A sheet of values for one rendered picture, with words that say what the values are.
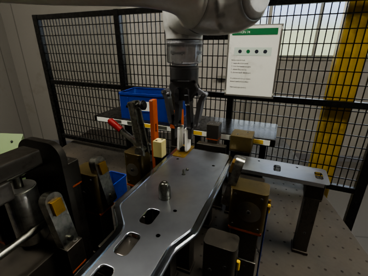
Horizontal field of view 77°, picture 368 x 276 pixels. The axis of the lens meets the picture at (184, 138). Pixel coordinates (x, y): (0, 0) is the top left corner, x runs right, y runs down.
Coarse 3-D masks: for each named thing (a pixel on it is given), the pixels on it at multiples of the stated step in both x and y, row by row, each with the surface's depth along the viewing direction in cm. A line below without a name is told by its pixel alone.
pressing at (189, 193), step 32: (192, 160) 79; (224, 160) 79; (128, 192) 61; (192, 192) 62; (128, 224) 51; (160, 224) 51; (192, 224) 51; (96, 256) 43; (128, 256) 43; (160, 256) 43
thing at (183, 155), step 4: (180, 148) 67; (184, 148) 67; (192, 148) 69; (176, 152) 66; (180, 152) 66; (184, 152) 66; (188, 152) 66; (176, 156) 64; (180, 156) 64; (184, 156) 64
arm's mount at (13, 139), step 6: (0, 138) 86; (6, 138) 86; (12, 138) 85; (18, 138) 85; (0, 144) 85; (6, 144) 85; (12, 144) 84; (18, 144) 84; (0, 150) 84; (6, 150) 84; (24, 174) 87
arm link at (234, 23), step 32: (0, 0) 38; (32, 0) 38; (64, 0) 37; (96, 0) 36; (128, 0) 36; (160, 0) 36; (192, 0) 36; (224, 0) 35; (256, 0) 35; (224, 32) 41
